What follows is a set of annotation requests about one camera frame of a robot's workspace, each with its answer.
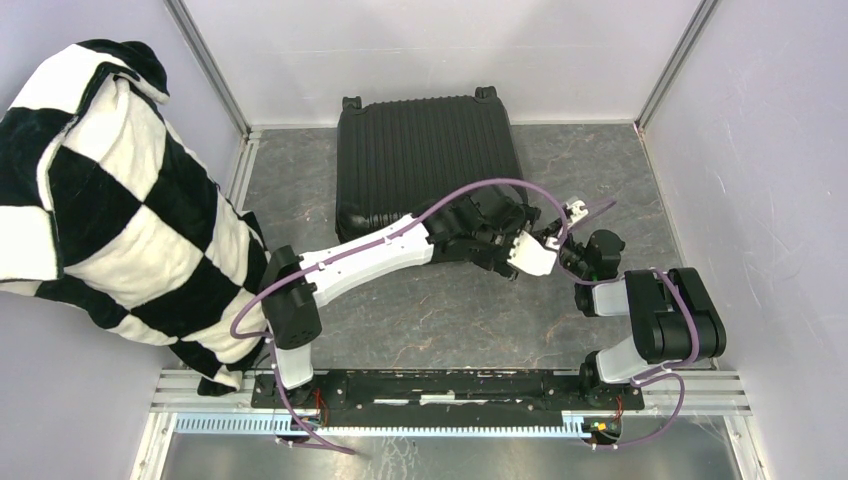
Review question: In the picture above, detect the black suitcase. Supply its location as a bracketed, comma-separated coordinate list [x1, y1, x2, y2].
[335, 86, 530, 243]

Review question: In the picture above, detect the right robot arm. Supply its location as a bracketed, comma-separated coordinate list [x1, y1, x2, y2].
[559, 229, 727, 408]

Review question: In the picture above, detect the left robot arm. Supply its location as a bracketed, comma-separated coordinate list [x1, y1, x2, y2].
[261, 185, 557, 408]

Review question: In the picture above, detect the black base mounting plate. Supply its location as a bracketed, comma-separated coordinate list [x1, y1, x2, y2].
[251, 369, 645, 428]

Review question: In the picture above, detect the black white checkered blanket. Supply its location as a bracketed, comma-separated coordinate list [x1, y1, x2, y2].
[1, 39, 270, 396]

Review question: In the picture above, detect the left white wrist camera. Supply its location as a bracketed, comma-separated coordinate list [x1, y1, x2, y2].
[507, 231, 561, 277]

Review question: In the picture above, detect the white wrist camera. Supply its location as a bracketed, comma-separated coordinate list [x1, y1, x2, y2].
[507, 231, 561, 277]
[563, 197, 589, 229]

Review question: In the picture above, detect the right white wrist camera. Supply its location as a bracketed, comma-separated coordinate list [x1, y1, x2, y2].
[563, 197, 589, 229]

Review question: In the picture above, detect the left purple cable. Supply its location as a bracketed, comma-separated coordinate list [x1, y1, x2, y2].
[229, 177, 571, 457]

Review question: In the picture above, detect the aluminium frame rail base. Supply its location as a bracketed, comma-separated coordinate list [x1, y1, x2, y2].
[131, 369, 768, 479]

